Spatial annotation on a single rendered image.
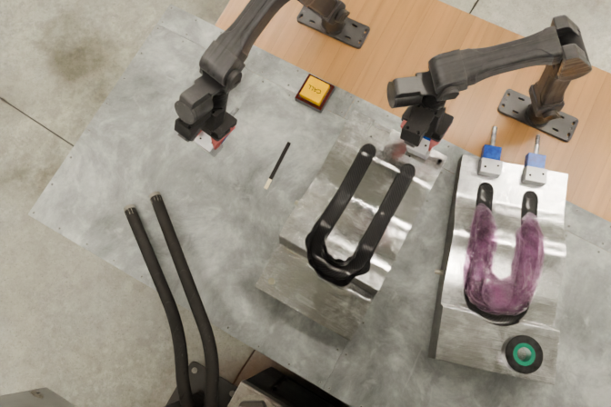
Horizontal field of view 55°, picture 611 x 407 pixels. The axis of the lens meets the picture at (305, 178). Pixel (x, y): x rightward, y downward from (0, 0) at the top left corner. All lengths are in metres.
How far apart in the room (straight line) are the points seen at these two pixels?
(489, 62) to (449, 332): 0.60
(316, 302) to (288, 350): 0.14
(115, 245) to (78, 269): 0.91
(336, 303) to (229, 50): 0.63
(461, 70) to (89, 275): 1.73
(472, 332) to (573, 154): 0.55
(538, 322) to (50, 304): 1.79
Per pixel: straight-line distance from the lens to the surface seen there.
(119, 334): 2.43
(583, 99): 1.74
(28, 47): 2.90
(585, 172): 1.68
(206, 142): 1.45
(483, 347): 1.42
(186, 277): 1.45
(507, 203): 1.53
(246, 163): 1.57
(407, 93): 1.23
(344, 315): 1.43
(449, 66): 1.21
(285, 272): 1.44
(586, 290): 1.62
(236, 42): 1.25
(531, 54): 1.23
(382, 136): 1.51
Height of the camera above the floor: 2.29
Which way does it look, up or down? 75 degrees down
